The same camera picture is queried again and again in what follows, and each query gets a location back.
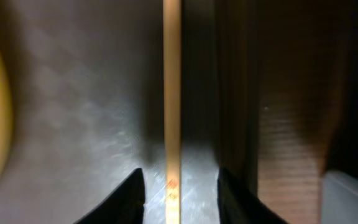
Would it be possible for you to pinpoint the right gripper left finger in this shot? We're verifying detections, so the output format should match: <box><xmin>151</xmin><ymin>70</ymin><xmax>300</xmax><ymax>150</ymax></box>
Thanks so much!
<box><xmin>75</xmin><ymin>168</ymin><xmax>145</xmax><ymax>224</ymax></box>

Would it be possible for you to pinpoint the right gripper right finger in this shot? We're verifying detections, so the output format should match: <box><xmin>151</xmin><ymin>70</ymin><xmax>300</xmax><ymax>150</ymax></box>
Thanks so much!
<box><xmin>217</xmin><ymin>167</ymin><xmax>287</xmax><ymax>224</ymax></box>

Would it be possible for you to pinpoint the wooden chopstick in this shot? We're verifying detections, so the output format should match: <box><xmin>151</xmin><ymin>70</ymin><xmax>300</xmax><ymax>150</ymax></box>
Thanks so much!
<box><xmin>163</xmin><ymin>0</ymin><xmax>181</xmax><ymax>224</ymax></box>

